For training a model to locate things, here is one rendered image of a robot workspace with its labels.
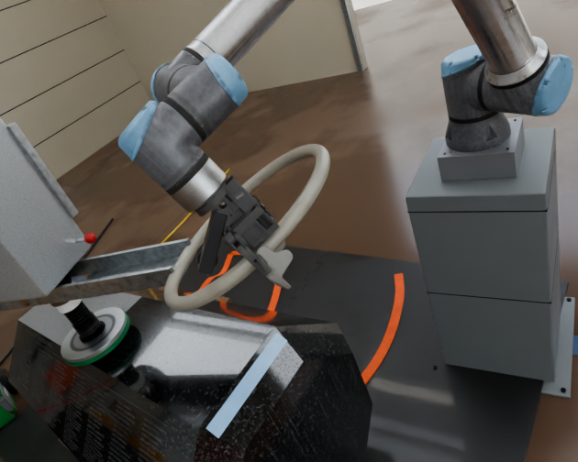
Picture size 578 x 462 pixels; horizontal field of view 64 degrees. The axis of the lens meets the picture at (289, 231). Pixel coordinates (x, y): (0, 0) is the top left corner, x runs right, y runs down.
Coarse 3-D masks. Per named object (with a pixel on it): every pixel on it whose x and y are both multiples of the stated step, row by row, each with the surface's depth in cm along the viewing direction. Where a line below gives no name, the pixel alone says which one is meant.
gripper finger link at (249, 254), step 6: (240, 246) 77; (240, 252) 77; (246, 252) 77; (252, 252) 77; (246, 258) 77; (252, 258) 77; (258, 258) 78; (252, 264) 77; (258, 264) 78; (264, 264) 79; (264, 270) 79; (270, 270) 79
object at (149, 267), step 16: (176, 240) 120; (96, 256) 131; (112, 256) 128; (128, 256) 126; (144, 256) 125; (160, 256) 124; (176, 256) 122; (80, 272) 135; (96, 272) 132; (112, 272) 129; (128, 272) 125; (144, 272) 113; (160, 272) 111; (64, 288) 123; (80, 288) 121; (96, 288) 120; (112, 288) 119; (128, 288) 117; (144, 288) 116; (0, 304) 134; (16, 304) 132; (32, 304) 131
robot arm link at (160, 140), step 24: (144, 120) 69; (168, 120) 70; (120, 144) 70; (144, 144) 69; (168, 144) 70; (192, 144) 73; (144, 168) 72; (168, 168) 71; (192, 168) 72; (168, 192) 75
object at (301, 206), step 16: (288, 160) 115; (320, 160) 92; (256, 176) 122; (320, 176) 88; (304, 192) 85; (304, 208) 84; (288, 224) 82; (192, 240) 120; (272, 240) 81; (192, 256) 118; (176, 272) 111; (240, 272) 82; (176, 288) 105; (208, 288) 85; (224, 288) 83; (176, 304) 92; (192, 304) 88
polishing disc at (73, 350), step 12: (96, 312) 152; (108, 312) 150; (120, 312) 147; (108, 324) 144; (120, 324) 142; (72, 336) 145; (108, 336) 139; (72, 348) 140; (84, 348) 138; (96, 348) 136; (72, 360) 136; (84, 360) 135
